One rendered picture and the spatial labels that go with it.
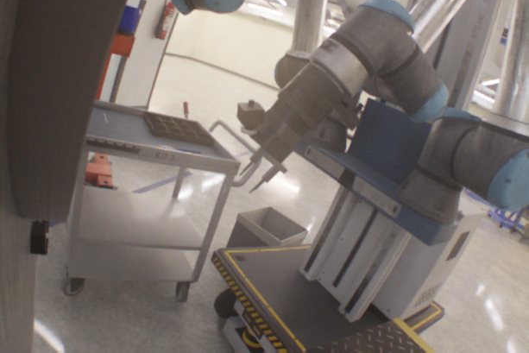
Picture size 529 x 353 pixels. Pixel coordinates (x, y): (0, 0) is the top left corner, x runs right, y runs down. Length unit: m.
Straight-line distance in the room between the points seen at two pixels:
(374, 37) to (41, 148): 0.43
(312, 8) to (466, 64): 0.55
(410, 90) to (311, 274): 0.97
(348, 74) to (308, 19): 0.73
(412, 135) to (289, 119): 0.65
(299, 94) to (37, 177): 0.36
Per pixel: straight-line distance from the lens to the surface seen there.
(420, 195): 0.85
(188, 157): 1.10
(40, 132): 0.20
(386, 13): 0.51
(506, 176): 0.70
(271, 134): 0.47
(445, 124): 0.86
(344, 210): 1.25
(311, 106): 0.47
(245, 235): 1.69
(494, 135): 0.73
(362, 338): 0.75
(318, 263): 1.34
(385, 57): 0.51
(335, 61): 0.48
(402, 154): 1.08
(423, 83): 0.55
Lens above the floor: 1.04
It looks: 14 degrees down
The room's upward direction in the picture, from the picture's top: 20 degrees clockwise
